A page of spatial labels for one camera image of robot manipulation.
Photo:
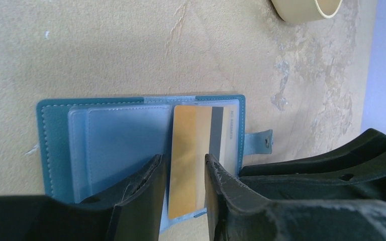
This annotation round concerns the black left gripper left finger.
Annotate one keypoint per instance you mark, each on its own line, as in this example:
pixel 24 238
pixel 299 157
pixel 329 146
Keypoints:
pixel 129 210

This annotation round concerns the cream oval card tray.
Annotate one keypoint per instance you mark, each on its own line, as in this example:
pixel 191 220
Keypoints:
pixel 303 11

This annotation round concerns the yellow credit card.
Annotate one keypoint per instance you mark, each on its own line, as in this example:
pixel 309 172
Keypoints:
pixel 190 143

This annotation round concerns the grey striped credit card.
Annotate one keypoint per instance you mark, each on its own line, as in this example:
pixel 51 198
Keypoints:
pixel 223 139

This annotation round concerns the blue leather card holder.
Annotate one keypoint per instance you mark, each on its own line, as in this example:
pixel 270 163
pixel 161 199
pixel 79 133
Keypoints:
pixel 90 144

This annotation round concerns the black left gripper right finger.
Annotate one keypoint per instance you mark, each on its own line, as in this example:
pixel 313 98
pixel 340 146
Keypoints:
pixel 236 212

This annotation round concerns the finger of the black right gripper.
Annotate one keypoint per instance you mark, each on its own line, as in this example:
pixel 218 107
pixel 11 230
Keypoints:
pixel 352 176

